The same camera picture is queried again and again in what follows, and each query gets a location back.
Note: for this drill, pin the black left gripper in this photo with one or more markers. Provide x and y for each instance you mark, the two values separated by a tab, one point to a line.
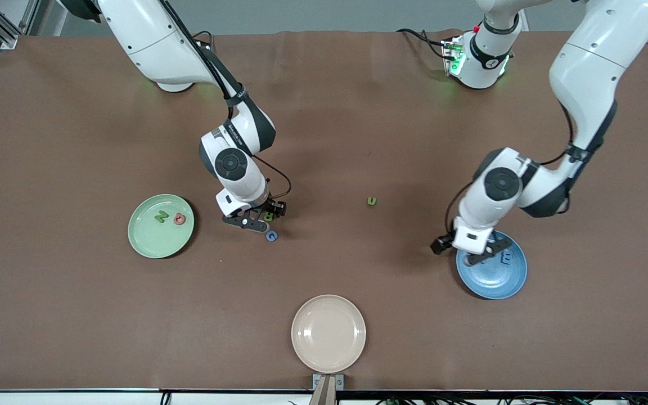
441	244

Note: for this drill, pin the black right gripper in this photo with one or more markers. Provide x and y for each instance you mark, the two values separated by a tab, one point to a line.
275	209

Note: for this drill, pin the blue letter G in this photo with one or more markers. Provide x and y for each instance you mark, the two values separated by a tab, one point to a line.
268	237

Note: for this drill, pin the blue letter m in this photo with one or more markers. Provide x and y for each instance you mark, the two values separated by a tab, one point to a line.
507	257

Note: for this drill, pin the red letter O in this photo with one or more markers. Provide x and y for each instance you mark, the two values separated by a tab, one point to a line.
175	219

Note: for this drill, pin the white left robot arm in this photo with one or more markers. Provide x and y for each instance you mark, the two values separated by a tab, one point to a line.
583	73

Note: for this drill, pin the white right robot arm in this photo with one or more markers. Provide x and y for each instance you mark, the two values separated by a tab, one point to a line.
149	45

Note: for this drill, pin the blue plate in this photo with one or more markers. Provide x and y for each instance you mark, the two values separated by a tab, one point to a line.
493	281

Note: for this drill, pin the brown table mat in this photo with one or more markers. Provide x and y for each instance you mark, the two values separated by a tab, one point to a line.
324	140

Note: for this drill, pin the green plate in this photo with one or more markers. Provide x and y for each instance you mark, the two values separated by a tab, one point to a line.
155	242

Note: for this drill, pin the beige plate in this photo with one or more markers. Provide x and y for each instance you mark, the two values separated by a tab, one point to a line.
328	334

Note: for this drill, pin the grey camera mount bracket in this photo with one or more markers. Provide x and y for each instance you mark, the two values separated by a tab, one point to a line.
327	388

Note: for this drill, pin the aluminium frame post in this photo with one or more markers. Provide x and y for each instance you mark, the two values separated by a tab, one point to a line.
9	42

